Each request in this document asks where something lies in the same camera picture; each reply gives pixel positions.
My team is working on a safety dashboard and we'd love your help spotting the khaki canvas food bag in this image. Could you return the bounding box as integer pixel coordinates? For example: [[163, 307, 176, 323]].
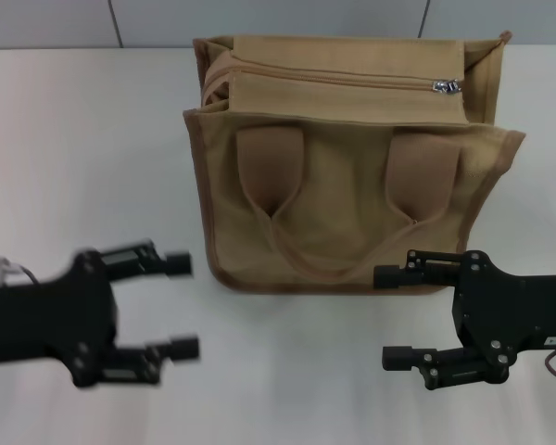
[[182, 30, 527, 297]]

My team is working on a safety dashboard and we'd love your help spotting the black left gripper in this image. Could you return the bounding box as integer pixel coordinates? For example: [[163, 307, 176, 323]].
[[0, 237, 201, 390]]

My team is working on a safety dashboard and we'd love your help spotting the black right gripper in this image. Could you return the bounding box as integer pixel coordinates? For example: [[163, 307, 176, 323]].
[[373, 248, 556, 391]]

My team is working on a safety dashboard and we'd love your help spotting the silver left cable connector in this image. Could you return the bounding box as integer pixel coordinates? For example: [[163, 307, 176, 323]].
[[0, 256, 19, 285]]

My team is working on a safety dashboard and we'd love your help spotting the silver metal zipper pull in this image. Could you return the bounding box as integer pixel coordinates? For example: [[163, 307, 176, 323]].
[[432, 78, 463, 96]]

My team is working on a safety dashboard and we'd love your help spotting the thin left gripper cable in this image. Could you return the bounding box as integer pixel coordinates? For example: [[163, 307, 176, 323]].
[[13, 263, 42, 286]]

